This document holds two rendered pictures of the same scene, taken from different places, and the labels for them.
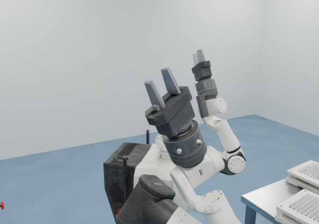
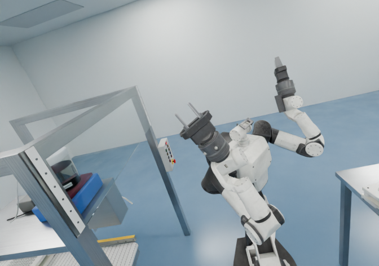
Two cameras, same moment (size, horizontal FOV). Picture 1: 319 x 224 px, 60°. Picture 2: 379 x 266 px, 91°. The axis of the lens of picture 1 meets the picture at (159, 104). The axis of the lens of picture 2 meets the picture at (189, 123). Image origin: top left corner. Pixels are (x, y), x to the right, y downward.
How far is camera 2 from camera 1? 0.38 m
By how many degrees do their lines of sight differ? 37
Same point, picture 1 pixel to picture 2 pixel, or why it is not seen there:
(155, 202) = not seen: hidden behind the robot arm
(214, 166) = (236, 163)
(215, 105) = (289, 102)
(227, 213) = (248, 194)
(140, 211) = (210, 180)
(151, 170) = not seen: hidden behind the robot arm
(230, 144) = (309, 132)
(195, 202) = (224, 184)
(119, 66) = (261, 61)
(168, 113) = (189, 132)
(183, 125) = (205, 137)
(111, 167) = not seen: hidden behind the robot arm
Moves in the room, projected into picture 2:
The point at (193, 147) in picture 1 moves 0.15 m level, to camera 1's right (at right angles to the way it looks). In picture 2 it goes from (212, 151) to (260, 155)
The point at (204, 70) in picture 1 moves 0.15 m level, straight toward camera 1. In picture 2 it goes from (280, 74) to (269, 82)
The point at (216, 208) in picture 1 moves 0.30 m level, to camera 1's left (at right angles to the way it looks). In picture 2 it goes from (239, 190) to (171, 177)
